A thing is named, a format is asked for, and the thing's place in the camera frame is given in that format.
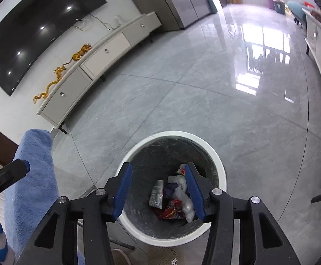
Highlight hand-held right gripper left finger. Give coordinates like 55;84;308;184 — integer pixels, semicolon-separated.
16;162;133;265

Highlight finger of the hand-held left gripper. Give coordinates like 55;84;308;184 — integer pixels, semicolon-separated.
0;159;30;204

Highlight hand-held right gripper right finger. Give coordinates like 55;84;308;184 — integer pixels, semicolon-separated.
184;162;302;265

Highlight clear plastic bag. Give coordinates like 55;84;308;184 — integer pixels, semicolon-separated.
174;175;196;223

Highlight purple wrapper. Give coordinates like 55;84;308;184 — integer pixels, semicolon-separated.
163;184;178;200

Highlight silver grey packet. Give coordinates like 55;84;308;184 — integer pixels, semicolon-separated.
149;179;165;209

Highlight white bin with black liner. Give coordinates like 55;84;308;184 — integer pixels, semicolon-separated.
116;130;227;247

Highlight blue blanket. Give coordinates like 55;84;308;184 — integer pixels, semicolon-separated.
0;128;87;265

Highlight long gold dragon figurine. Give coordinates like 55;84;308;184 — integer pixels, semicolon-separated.
33;63;68;103

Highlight white television cabinet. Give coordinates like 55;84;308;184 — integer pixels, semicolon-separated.
36;11;162;134

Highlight short gold dragon figurine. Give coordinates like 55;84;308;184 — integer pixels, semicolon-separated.
71;43;92;63

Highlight grey wardrobe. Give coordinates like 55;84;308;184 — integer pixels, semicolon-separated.
152;0;219;31

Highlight teal storage bin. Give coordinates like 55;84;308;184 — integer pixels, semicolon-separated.
272;0;287;15

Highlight purple storage bin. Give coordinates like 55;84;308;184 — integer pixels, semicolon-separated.
265;0;281;11

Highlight teal sofa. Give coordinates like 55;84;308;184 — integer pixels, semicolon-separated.
287;0;309;24

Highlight black wall television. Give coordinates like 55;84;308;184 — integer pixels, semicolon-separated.
0;0;107;97

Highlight television cables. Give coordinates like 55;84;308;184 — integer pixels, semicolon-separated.
72;13;122;31

